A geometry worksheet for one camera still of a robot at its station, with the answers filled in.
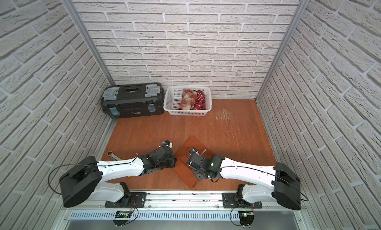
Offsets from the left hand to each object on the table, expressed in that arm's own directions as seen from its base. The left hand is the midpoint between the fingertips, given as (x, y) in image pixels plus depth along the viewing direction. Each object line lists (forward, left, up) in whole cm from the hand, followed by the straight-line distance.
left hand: (179, 158), depth 86 cm
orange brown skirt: (-5, -2, -1) cm, 5 cm away
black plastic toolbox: (+35, +34, +13) cm, 51 cm away
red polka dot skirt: (+42, -14, +4) cm, 45 cm away
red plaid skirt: (+39, -5, +10) cm, 41 cm away
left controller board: (-26, +28, -6) cm, 39 cm away
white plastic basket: (+51, +9, +1) cm, 52 cm away
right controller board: (-29, -34, -2) cm, 45 cm away
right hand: (-7, -13, +4) cm, 15 cm away
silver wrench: (+2, +40, -2) cm, 40 cm away
